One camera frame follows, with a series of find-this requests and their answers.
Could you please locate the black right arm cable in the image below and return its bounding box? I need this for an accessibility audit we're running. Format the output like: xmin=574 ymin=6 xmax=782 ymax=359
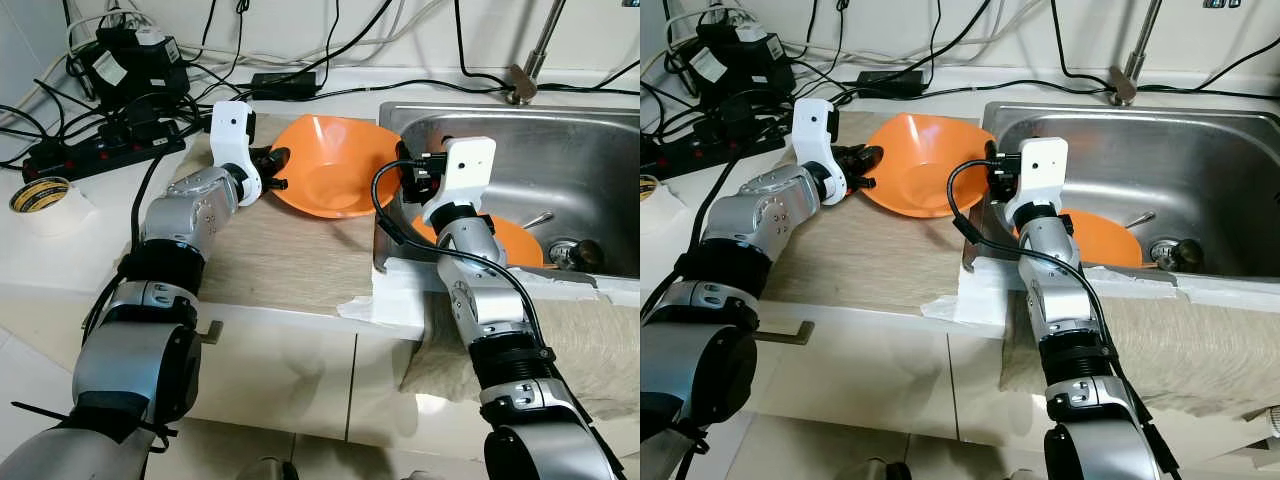
xmin=947 ymin=160 xmax=1131 ymax=401
xmin=372 ymin=160 xmax=546 ymax=351

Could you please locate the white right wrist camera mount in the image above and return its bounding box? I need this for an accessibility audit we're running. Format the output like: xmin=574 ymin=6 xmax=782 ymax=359
xmin=422 ymin=137 xmax=497 ymax=226
xmin=1005 ymin=137 xmax=1069 ymax=226

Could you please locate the orange plastic plate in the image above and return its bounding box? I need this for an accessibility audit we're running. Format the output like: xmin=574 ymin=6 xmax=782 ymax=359
xmin=1015 ymin=208 xmax=1144 ymax=269
xmin=412 ymin=213 xmax=544 ymax=269

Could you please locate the black power strip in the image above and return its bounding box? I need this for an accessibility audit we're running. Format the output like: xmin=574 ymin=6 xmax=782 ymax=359
xmin=22 ymin=120 xmax=188 ymax=183
xmin=640 ymin=118 xmax=791 ymax=181

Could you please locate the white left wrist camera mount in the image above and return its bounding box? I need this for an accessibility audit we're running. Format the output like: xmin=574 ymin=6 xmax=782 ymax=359
xmin=790 ymin=98 xmax=851 ymax=206
xmin=208 ymin=101 xmax=263 ymax=206

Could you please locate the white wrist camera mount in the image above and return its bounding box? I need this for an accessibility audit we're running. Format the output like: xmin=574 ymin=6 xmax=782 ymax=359
xmin=1005 ymin=137 xmax=1069 ymax=226
xmin=422 ymin=137 xmax=497 ymax=226
xmin=790 ymin=98 xmax=851 ymax=206
xmin=208 ymin=101 xmax=263 ymax=206

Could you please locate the beige hanging towel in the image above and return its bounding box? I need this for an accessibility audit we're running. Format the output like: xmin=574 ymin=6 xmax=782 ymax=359
xmin=1000 ymin=295 xmax=1280 ymax=421
xmin=400 ymin=295 xmax=640 ymax=421

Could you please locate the beige counter mat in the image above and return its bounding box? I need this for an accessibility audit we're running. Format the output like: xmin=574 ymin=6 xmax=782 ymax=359
xmin=720 ymin=110 xmax=991 ymax=311
xmin=115 ymin=110 xmax=401 ymax=311

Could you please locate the steel sink drain strainer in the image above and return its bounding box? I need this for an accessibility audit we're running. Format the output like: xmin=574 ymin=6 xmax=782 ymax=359
xmin=548 ymin=238 xmax=606 ymax=273
xmin=1148 ymin=238 xmax=1206 ymax=273

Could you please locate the stainless steel sink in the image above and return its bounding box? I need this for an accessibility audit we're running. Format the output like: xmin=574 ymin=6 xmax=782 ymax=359
xmin=962 ymin=100 xmax=1280 ymax=291
xmin=375 ymin=100 xmax=640 ymax=281

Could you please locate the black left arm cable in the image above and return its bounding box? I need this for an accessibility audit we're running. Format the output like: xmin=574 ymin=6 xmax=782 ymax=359
xmin=85 ymin=150 xmax=216 ymax=331
xmin=640 ymin=150 xmax=801 ymax=321

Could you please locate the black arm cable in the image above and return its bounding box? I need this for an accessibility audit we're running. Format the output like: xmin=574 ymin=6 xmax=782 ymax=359
xmin=640 ymin=150 xmax=801 ymax=321
xmin=85 ymin=150 xmax=216 ymax=331
xmin=372 ymin=160 xmax=546 ymax=351
xmin=947 ymin=160 xmax=1131 ymax=401

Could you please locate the steel sink faucet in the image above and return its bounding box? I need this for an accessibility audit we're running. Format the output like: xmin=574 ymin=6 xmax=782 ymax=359
xmin=1110 ymin=0 xmax=1166 ymax=106
xmin=505 ymin=0 xmax=569 ymax=106

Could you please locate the orange plastic bowl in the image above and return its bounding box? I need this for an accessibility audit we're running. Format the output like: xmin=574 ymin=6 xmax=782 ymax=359
xmin=858 ymin=112 xmax=996 ymax=219
xmin=268 ymin=113 xmax=403 ymax=219

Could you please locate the cream kitchen cabinet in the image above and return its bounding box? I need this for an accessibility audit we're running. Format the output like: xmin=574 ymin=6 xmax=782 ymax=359
xmin=640 ymin=300 xmax=1280 ymax=451
xmin=0 ymin=290 xmax=640 ymax=451

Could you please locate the black power adapter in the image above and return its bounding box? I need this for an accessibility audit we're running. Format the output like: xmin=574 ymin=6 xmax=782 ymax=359
xmin=855 ymin=70 xmax=926 ymax=98
xmin=248 ymin=72 xmax=319 ymax=99

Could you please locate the black charger device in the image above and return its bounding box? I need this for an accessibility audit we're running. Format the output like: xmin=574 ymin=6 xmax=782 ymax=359
xmin=75 ymin=25 xmax=191 ymax=111
xmin=690 ymin=22 xmax=791 ymax=109

